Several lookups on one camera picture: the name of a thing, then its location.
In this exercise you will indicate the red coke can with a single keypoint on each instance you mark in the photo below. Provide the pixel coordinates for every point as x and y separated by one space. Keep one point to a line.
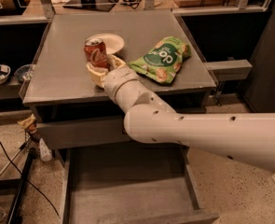
95 51

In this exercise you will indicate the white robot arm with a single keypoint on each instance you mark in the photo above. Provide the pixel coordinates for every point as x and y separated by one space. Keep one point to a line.
244 137

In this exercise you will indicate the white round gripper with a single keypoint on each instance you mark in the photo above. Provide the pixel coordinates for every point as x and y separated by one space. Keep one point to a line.
117 77

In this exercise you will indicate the grey glass bowl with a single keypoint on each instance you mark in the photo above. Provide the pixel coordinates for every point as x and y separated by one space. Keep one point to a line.
25 72

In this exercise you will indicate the black metal stand leg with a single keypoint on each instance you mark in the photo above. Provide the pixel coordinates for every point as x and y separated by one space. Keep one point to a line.
14 208

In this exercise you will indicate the grey open middle drawer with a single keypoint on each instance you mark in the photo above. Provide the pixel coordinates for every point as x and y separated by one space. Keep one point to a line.
131 183

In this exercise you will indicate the brown snack packet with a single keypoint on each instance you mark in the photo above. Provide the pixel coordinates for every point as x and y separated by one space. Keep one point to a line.
29 125

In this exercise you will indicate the grey side shelf block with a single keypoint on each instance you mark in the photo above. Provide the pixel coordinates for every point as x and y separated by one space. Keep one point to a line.
229 70

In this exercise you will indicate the green chip bag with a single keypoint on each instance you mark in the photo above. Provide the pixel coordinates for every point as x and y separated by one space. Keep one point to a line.
163 61

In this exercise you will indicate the grey drawer cabinet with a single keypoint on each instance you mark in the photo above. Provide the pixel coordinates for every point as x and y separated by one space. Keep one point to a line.
61 88

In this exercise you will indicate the black monitor stand base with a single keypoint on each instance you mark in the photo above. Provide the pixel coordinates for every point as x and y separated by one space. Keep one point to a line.
93 5

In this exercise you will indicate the white plastic bottle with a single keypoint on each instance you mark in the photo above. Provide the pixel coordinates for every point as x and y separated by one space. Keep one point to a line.
45 152

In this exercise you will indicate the grey upper drawer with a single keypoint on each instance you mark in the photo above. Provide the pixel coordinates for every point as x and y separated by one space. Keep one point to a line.
83 132

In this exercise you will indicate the white paper bowl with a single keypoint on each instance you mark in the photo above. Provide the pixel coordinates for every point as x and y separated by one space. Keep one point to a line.
114 43

